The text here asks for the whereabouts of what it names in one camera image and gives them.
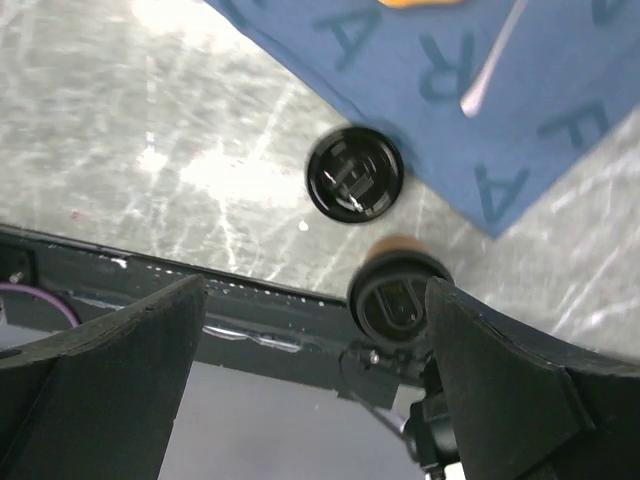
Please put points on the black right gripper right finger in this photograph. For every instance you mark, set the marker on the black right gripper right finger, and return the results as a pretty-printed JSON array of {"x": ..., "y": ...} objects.
[{"x": 526, "y": 405}]

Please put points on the blue letter-print cloth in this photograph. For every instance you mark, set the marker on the blue letter-print cloth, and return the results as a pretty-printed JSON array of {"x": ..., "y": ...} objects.
[{"x": 569, "y": 73}]

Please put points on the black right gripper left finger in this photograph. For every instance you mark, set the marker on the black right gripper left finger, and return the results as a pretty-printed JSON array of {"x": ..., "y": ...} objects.
[{"x": 99, "y": 401}]

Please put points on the orange dotted plate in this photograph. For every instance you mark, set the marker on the orange dotted plate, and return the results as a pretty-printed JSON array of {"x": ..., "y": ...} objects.
[{"x": 407, "y": 4}]

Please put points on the silver spoon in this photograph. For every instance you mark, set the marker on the silver spoon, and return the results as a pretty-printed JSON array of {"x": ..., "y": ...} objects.
[{"x": 472, "y": 100}]

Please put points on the black lid stack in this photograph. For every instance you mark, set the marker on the black lid stack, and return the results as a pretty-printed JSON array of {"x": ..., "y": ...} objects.
[{"x": 354, "y": 174}]

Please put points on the black coffee cup lid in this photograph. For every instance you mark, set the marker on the black coffee cup lid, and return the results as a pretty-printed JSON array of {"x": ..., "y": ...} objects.
[{"x": 387, "y": 294}]

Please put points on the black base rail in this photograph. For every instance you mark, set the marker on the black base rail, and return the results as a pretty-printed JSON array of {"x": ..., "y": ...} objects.
[{"x": 236, "y": 322}]

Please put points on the brown paper coffee cup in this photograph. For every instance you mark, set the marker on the brown paper coffee cup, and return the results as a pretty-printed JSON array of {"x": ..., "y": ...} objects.
[{"x": 395, "y": 243}]

